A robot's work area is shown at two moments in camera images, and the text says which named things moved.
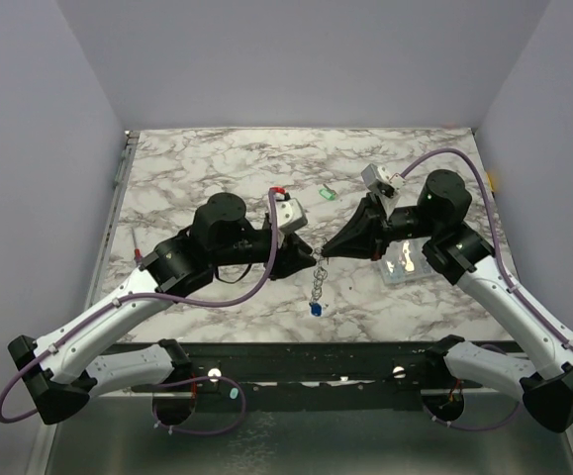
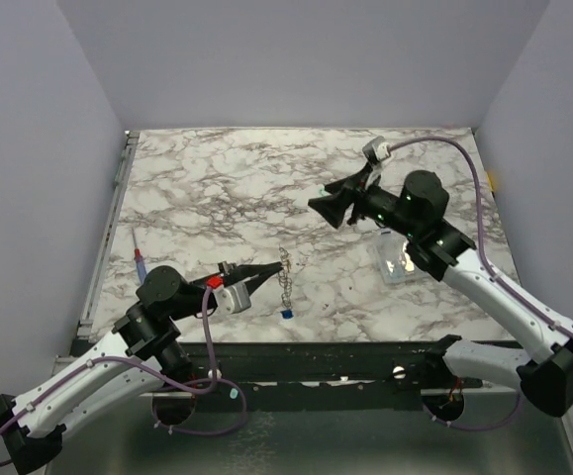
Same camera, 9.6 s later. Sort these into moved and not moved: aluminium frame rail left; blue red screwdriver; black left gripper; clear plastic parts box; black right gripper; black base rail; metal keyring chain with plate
Moved: black right gripper; metal keyring chain with plate; black left gripper
Not moved: aluminium frame rail left; clear plastic parts box; black base rail; blue red screwdriver
